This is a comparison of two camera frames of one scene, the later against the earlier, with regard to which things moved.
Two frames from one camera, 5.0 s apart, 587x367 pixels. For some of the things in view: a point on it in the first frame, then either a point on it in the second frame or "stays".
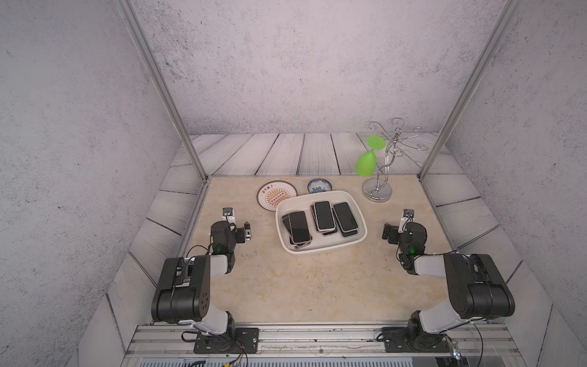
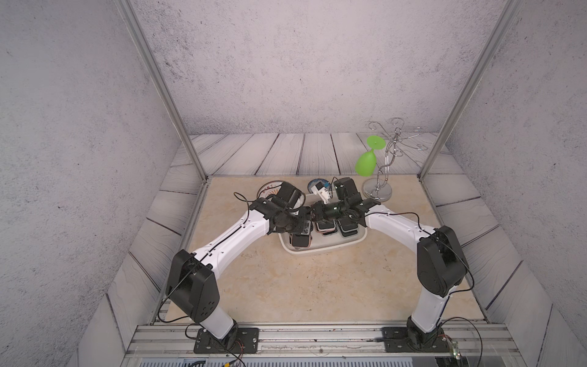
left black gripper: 241,238 -> 304,223
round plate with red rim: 270,193 stays
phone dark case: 349,233 stays
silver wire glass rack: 380,189 stays
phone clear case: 345,216 stays
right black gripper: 394,233 -> 319,209
